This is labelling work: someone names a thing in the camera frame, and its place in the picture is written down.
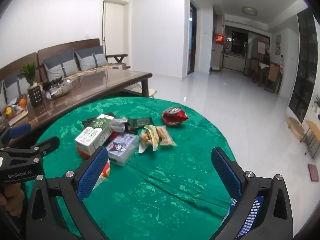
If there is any clear bread wrapper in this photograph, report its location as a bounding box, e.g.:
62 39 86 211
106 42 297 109
156 126 177 147

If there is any white door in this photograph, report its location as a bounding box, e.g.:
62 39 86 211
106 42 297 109
101 0 130 63

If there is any black foam net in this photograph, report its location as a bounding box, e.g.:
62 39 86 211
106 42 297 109
82 112 115 128

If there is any yellow green snack wrapper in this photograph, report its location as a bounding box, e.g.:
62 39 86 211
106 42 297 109
139 124 160 153

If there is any person's left hand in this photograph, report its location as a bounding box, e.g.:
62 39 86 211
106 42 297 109
0 182 26 217

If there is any dark green wrapper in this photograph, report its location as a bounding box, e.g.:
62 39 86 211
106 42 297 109
124 117 153 135

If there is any patterned sofa cover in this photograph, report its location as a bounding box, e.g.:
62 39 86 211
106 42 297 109
67 63 126 77

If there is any brown wooden coffee table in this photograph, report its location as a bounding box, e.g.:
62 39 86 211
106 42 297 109
0 69 153 143

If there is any wooden bench table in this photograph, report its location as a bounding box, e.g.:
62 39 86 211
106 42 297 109
301 119 320 159

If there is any grey sofa pillow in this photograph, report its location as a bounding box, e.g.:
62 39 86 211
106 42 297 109
2 71 28 103
75 45 109 72
42 48 79 82

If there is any brown wooden sofa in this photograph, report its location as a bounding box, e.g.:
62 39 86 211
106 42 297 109
0 38 131 105

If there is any white printed snack packet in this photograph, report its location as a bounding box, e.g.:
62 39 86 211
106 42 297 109
93 159 111 189

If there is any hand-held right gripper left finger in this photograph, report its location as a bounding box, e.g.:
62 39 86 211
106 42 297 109
25 146 109 240

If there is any dining table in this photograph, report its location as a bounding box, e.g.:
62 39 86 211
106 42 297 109
257 62 284 80

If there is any glass sliding kitchen door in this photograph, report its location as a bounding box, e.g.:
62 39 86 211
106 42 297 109
223 25 271 75

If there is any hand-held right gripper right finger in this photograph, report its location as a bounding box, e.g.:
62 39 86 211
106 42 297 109
211 147 293 240

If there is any round wooden stool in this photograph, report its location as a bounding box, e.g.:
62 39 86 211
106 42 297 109
286 116 307 143

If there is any green tablecloth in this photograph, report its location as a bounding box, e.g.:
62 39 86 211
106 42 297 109
21 97 238 240

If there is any clear box cartoon girl lid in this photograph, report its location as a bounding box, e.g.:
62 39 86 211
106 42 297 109
105 132 140 167

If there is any glass tray with items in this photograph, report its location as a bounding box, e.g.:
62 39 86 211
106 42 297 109
42 76 76 100

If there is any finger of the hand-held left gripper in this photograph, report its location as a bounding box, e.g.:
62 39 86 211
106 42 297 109
0 123 32 143
0 136 60 159

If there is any light wooden dining chair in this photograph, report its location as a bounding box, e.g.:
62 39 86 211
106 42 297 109
264 64 281 93

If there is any white green milk carton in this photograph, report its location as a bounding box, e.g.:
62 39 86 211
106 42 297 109
75 114 116 155

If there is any dark door frame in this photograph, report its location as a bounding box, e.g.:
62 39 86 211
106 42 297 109
188 0 198 76

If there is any fruit tray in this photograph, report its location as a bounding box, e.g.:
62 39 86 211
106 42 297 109
1 95 29 126

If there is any blue plastic basket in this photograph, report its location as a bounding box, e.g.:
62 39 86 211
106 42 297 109
230 195 265 239

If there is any clear plastic bag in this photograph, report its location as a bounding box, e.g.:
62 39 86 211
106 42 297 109
110 118 128 133

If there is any potted plant in patterned pot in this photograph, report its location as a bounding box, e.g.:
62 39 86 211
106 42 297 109
19 62 42 107

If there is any dark wooden dining chair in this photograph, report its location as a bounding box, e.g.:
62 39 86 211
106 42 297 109
249 58 261 83

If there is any crushed red soda can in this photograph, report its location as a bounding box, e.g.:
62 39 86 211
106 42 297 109
162 110 189 126

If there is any maroon floor mat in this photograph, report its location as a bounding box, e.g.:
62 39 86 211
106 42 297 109
307 163 320 182

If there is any small wooden stool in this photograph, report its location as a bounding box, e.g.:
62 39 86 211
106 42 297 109
130 85 157 98

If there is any dark glass cabinet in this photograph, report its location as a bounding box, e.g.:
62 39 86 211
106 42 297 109
289 12 320 123

